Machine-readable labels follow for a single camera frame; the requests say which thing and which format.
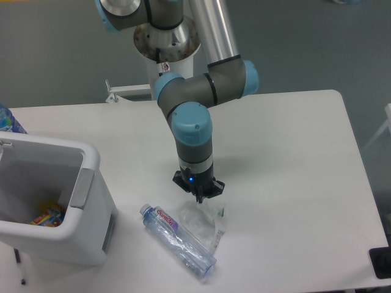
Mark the colourful snack wrapper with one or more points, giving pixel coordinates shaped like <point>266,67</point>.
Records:
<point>51,214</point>

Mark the black device at table edge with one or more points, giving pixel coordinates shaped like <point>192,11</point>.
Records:
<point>380,259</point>

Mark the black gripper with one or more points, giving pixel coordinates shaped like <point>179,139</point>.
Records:
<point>202,184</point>

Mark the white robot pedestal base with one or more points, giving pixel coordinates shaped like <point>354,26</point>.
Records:
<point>164,52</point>

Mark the clear plastic bag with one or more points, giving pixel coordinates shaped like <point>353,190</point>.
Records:
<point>206,221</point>

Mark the white plastic trash can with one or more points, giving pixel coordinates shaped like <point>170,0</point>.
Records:
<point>36,169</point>

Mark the black pen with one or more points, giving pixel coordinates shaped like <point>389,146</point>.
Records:
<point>20,267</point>

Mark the white frame at right edge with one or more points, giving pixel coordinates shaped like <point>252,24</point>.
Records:
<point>382,129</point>

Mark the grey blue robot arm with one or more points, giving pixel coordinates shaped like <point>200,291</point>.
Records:
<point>198,67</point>

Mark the blue labelled bottle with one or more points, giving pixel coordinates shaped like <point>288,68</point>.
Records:
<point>9,123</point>

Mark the clear plastic water bottle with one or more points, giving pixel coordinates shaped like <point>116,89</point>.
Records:
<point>176,239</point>

